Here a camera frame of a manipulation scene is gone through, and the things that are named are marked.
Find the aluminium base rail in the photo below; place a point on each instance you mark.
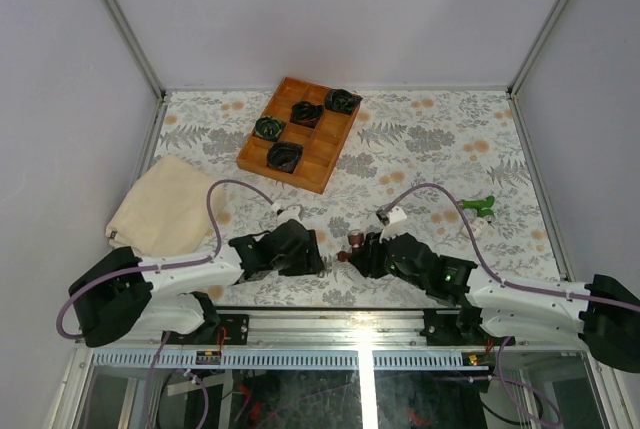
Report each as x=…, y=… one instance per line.
x=437, y=327

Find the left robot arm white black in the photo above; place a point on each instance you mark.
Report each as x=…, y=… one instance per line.
x=124, y=292

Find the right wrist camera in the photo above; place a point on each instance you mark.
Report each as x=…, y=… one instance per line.
x=394, y=222

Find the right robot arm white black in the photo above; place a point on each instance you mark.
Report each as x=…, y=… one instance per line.
x=601, y=316

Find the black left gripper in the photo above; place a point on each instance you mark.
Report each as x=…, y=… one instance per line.
x=311, y=261

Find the white pipe fitting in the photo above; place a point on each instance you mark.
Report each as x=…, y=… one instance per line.
x=476, y=227

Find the green water faucet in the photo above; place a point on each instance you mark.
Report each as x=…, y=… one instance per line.
x=483, y=208

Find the brown water faucet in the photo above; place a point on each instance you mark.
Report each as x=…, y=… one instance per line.
x=355, y=242

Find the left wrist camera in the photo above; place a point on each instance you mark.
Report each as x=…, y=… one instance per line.
x=285, y=214

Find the white slotted cable duct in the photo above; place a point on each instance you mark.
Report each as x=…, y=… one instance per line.
x=447, y=360

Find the beige folded cloth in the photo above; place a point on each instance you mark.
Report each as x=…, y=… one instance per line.
x=165, y=213

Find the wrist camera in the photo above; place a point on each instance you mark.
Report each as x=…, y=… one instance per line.
x=285, y=214
x=394, y=222

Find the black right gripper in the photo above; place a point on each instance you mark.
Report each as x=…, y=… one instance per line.
x=367, y=260

